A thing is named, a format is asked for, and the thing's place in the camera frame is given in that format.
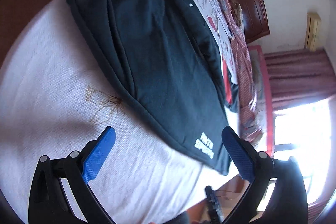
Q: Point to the red patterned quilt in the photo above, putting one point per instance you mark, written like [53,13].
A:
[249,131]

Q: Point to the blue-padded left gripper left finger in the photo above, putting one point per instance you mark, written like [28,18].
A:
[48,202]

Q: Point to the dark navy sweatpants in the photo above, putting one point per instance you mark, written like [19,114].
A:
[163,61]

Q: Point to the mauve window curtain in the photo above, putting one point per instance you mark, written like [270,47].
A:
[299,77]

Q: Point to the wall air conditioner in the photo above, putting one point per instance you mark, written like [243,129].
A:
[312,31]

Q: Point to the pink framed board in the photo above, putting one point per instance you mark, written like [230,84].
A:
[264,110]

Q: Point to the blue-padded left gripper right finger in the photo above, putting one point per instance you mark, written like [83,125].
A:
[288,202]

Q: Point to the white floral bed sheet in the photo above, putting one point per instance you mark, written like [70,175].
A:
[55,99]

